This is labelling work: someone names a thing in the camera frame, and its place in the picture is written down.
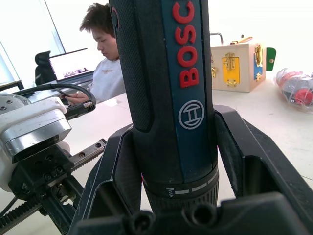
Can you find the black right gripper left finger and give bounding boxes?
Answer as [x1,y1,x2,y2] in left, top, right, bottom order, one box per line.
[69,123,147,235]

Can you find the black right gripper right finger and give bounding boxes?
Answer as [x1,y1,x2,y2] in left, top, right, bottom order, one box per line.
[213,104,313,235]

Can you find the dark smartphone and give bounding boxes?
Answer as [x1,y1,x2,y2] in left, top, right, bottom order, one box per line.
[57,89,72,99]

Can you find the blue black Bosch electric screwdriver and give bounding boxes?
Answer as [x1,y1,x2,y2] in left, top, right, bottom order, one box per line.
[109,0,220,217]

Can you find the wooden latch lock box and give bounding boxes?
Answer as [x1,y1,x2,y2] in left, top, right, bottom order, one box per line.
[210,36,267,93]

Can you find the person's bare hand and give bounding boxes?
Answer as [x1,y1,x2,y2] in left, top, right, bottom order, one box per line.
[65,91,93,105]

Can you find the plastic bag with red parts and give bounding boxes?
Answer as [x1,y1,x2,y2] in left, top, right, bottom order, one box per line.
[275,68,313,114]

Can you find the black framed desk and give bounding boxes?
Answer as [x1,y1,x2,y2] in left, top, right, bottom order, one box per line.
[0,79,25,93]

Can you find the person in white shirt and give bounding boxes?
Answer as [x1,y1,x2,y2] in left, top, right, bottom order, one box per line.
[79,2,127,103]

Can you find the black office chair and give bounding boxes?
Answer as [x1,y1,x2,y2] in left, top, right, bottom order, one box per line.
[34,50,54,86]

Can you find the green rounded board piece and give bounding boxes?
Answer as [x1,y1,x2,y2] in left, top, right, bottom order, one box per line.
[266,47,277,72]

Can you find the open laptop computer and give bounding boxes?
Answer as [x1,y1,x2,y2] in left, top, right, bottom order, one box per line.
[48,48,96,86]

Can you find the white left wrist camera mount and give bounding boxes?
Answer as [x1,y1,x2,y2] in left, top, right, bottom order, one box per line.
[0,96,73,194]

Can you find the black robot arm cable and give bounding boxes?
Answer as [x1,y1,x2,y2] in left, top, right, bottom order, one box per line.
[23,83,97,120]

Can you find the silver metal handle bar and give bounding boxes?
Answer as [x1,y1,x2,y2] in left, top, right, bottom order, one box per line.
[210,32,224,46]

